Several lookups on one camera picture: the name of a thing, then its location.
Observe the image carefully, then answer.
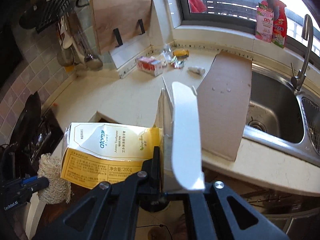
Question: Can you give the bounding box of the clear plastic wrapper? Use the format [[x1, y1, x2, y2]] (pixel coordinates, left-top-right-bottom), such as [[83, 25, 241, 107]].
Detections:
[[159, 44, 174, 67]]

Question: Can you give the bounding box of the black wok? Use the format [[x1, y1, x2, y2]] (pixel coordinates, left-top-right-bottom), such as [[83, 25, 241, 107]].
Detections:
[[10, 92, 41, 146]]

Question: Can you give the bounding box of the flat brown cardboard sheet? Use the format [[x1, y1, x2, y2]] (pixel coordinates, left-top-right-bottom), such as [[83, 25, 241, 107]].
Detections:
[[197, 51, 252, 161]]

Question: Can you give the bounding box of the steel kitchen faucet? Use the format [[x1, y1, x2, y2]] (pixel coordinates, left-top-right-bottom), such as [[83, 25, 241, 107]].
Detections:
[[290, 13, 315, 92]]

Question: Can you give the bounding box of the thin black cable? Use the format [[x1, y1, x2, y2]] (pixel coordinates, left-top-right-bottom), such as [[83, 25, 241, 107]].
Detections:
[[135, 224, 174, 240]]

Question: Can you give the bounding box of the black wall utensil rack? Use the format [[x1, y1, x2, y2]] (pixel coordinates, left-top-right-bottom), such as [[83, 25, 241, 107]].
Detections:
[[35, 0, 70, 34]]

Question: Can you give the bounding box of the red white carton box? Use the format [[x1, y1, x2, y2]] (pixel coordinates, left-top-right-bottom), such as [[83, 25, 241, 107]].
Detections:
[[135, 56, 163, 77]]

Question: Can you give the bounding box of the yellow white toothpaste box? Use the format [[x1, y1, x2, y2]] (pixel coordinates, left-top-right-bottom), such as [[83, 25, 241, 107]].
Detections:
[[60, 122, 163, 189]]

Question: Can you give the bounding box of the stainless steel sink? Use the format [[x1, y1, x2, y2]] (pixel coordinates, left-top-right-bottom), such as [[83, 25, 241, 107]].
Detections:
[[243, 64, 319, 166]]

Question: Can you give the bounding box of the wooden cutting board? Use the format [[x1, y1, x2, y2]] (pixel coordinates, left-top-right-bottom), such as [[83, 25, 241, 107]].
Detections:
[[89, 0, 151, 54]]

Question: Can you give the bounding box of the red cloth outside window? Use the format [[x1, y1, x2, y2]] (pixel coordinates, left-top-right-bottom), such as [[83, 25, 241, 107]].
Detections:
[[188, 0, 207, 14]]

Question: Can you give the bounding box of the woven scrub pad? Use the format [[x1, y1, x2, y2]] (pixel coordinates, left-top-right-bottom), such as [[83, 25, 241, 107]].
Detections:
[[37, 154, 72, 205]]

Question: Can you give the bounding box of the red spray bottle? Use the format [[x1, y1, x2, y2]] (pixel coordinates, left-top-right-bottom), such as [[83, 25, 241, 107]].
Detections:
[[272, 0, 287, 48]]

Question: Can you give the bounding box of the yellow snack wrapper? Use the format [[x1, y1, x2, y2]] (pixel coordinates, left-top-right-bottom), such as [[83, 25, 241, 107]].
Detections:
[[173, 49, 189, 59]]

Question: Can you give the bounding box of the pink soap pouch bottle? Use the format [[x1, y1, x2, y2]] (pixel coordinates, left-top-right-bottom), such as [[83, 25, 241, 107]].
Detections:
[[255, 0, 274, 43]]

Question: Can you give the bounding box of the steel ladle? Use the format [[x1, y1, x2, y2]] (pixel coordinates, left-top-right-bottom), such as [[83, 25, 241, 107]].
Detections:
[[70, 14, 103, 71]]

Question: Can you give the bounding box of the white spoon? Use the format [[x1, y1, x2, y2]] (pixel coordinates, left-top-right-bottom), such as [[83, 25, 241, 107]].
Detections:
[[60, 16, 73, 49]]

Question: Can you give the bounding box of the sink drain basket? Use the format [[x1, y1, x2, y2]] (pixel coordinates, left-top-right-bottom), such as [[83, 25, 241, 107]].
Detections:
[[302, 97, 320, 155]]

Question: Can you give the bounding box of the small white tube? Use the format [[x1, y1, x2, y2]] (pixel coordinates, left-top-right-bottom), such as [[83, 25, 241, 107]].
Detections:
[[188, 67, 206, 76]]

